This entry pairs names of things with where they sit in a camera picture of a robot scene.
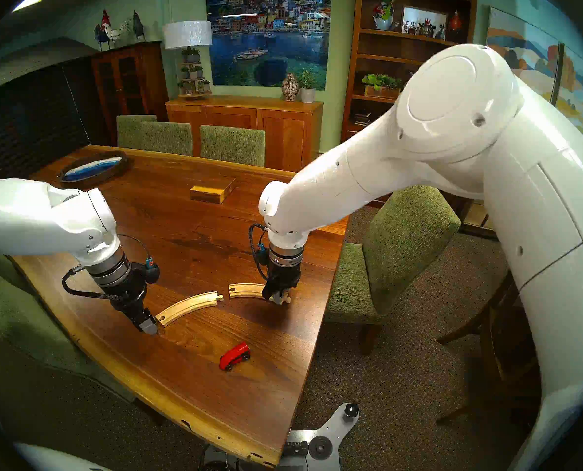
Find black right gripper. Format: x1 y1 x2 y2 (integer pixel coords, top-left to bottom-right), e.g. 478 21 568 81
262 264 303 303

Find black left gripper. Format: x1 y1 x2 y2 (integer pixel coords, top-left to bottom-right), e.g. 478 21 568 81
104 274 159 336

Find curved wooden train track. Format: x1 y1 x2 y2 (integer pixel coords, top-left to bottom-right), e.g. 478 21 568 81
229 283 292 305
155 291 224 327

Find red toy train car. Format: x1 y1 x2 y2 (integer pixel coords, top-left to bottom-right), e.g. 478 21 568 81
218 342 251 372

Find white left shoulder shell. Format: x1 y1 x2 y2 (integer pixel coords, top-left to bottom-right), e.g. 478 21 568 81
13 443 113 471

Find rectangular wooden block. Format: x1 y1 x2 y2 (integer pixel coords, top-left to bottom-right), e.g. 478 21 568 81
190 176 237 204

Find green upholstered chair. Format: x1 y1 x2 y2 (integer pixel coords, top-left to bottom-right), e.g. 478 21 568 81
0 249 136 403
200 125 266 167
116 114 158 150
323 185 462 356
140 121 194 157

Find light wood sideboard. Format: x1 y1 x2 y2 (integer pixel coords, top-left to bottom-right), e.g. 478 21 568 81
165 95 324 173

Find plant in white pot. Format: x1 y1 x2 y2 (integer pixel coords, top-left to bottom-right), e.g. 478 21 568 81
297 70 318 104

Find patterned ceramic vase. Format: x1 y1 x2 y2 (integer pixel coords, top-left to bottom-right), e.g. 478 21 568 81
281 73 300 102

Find dark glass door console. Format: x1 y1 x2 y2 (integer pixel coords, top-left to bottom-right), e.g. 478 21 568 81
456 195 499 241

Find dark wooden chair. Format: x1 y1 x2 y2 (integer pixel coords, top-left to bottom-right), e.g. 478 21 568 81
436 269 542 426

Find tiered stand with succulents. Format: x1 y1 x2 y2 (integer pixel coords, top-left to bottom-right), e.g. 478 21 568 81
176 46 213 99

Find succulents in wooden planter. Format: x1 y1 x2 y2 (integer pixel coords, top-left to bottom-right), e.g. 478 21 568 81
362 73 405 101

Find dark window blind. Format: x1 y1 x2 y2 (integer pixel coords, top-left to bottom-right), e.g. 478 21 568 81
0 58 107 181

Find dark wood glass cabinet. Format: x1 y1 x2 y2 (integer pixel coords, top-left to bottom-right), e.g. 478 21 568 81
91 41 169 147

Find harbour town painting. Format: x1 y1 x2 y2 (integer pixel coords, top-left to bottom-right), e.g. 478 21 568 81
205 0 332 91

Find white lamp shade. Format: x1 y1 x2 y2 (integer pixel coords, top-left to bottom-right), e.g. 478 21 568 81
163 20 213 51

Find tall wooden bookshelf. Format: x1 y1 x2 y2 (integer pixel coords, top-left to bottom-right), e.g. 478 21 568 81
340 0 479 206

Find white rooster figurine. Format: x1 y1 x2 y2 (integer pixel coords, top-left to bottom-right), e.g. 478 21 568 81
104 20 134 48

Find blue rooster figurine red comb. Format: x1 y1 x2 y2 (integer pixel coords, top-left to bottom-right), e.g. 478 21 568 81
94 10 113 52

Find colourful ceramic figurine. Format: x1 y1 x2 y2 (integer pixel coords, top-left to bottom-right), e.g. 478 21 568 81
372 0 398 32

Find framed text sign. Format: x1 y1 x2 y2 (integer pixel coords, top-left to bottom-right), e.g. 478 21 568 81
400 5 449 38

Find abstract landscape canvas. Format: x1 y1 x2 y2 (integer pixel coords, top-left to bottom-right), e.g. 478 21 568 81
556 43 583 147
486 6 565 105

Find black braided cable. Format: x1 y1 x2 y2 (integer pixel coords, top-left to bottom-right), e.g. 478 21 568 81
62 264 123 300
248 223 272 282

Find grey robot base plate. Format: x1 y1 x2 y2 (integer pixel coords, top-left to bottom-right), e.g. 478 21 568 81
201 402 361 471

